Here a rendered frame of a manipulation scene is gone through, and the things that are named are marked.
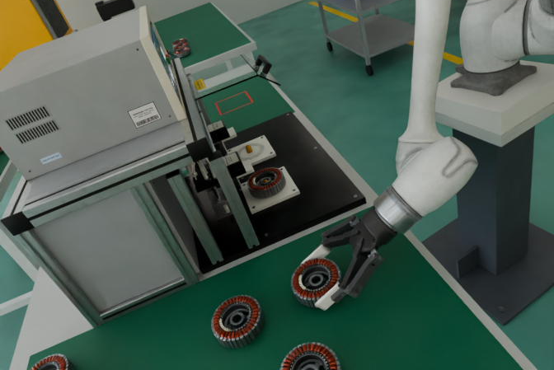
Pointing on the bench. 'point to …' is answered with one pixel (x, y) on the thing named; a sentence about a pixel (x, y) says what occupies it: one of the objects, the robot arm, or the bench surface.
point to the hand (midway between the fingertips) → (317, 280)
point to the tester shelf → (110, 168)
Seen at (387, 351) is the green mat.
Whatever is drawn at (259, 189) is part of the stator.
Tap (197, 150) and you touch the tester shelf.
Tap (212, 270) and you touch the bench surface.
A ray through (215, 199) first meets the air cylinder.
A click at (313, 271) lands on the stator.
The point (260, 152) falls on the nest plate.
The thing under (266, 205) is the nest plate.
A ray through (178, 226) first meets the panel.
